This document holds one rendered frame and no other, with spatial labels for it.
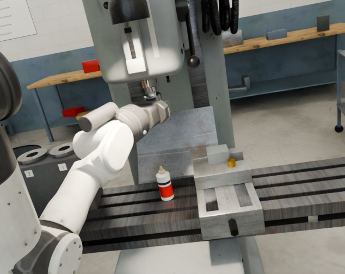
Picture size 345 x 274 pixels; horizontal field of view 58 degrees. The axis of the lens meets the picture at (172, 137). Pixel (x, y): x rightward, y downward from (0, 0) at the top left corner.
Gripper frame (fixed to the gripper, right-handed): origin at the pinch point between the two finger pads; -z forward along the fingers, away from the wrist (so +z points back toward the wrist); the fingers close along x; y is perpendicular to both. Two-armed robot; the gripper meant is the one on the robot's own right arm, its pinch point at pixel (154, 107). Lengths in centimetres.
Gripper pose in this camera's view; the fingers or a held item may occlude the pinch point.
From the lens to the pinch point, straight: 86.1
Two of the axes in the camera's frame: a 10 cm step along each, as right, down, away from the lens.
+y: 1.8, 9.2, 3.5
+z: -4.2, 4.0, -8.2
